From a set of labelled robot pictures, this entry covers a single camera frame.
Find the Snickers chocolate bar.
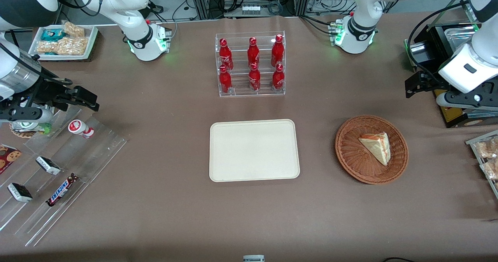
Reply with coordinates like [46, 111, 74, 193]
[46, 173, 79, 207]

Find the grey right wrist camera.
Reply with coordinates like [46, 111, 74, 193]
[0, 106, 54, 124]

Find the triangular sandwich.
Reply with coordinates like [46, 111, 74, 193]
[358, 132, 391, 166]

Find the small woven brown coaster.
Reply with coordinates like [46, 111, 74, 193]
[9, 122, 39, 139]

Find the brown woven wicker basket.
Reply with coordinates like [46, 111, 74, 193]
[335, 115, 409, 185]

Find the red cola bottle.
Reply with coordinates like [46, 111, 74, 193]
[247, 37, 260, 66]
[219, 66, 233, 94]
[272, 64, 285, 91]
[249, 63, 261, 92]
[271, 35, 285, 68]
[219, 38, 234, 71]

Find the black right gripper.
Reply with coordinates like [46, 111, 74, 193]
[23, 78, 100, 112]

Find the steel food pan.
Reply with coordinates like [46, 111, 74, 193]
[444, 25, 480, 49]

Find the clear acrylic stepped display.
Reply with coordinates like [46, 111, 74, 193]
[0, 106, 129, 247]

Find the white snack tray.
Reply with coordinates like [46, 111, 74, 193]
[28, 25, 99, 62]

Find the black white chocolate snack pack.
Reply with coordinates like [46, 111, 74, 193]
[7, 183, 33, 203]
[35, 156, 61, 176]

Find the large rice cracker pack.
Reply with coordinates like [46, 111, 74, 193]
[37, 37, 89, 56]

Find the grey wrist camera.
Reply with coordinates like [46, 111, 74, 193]
[435, 90, 498, 112]
[0, 106, 54, 124]

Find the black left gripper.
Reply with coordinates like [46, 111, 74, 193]
[405, 71, 448, 99]

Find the small white yogurt bottle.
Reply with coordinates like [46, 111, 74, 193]
[68, 119, 95, 139]

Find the grey bread tray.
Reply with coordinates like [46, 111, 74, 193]
[465, 129, 498, 199]

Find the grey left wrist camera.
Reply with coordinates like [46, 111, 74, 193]
[435, 90, 498, 112]

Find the beige plastic tray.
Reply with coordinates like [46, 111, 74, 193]
[209, 119, 300, 182]

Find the black food warmer machine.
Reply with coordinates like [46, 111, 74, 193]
[404, 21, 498, 129]

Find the red cookie package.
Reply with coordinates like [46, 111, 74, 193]
[0, 144, 22, 175]

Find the wrapped bread packet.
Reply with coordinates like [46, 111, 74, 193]
[480, 159, 498, 181]
[475, 137, 498, 160]

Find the small rice cracker pack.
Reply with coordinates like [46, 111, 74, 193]
[61, 21, 86, 38]

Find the teal snack packet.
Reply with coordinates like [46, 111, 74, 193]
[40, 29, 65, 42]

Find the clear acrylic bottle rack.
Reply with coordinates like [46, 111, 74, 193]
[215, 31, 286, 98]

